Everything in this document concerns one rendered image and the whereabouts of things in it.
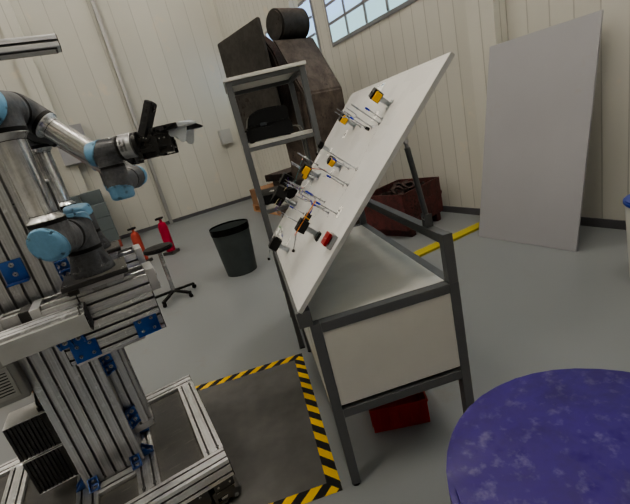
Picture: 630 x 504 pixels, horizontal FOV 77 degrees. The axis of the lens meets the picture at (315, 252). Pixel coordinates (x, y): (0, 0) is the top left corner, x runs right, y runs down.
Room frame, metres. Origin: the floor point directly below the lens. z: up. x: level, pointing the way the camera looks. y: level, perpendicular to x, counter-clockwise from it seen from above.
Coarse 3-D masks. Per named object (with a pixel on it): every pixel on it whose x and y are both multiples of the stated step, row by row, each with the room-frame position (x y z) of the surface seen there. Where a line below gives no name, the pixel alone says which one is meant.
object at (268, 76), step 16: (288, 64) 2.55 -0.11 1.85; (304, 64) 2.58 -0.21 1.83; (224, 80) 2.51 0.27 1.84; (240, 80) 2.53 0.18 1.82; (256, 80) 2.56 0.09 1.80; (272, 80) 2.96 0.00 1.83; (288, 80) 3.11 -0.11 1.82; (304, 80) 2.57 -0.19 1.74; (240, 128) 2.52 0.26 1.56; (256, 144) 2.56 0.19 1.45; (272, 144) 2.54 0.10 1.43; (256, 176) 2.52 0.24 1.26; (256, 192) 2.52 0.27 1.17; (272, 208) 2.54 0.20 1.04; (288, 304) 2.52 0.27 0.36
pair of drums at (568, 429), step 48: (528, 384) 0.68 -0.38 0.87; (576, 384) 0.65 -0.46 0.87; (624, 384) 0.62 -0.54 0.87; (480, 432) 0.59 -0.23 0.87; (528, 432) 0.57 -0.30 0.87; (576, 432) 0.54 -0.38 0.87; (624, 432) 0.52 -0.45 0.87; (480, 480) 0.50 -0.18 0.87; (528, 480) 0.48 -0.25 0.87; (576, 480) 0.46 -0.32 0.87; (624, 480) 0.44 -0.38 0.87
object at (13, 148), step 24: (0, 96) 1.29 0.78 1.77; (0, 120) 1.26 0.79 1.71; (24, 120) 1.37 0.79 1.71; (0, 144) 1.28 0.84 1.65; (24, 144) 1.32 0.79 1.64; (24, 168) 1.29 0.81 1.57; (24, 192) 1.28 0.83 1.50; (48, 192) 1.33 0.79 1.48; (48, 216) 1.29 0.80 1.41; (48, 240) 1.26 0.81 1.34; (72, 240) 1.32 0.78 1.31
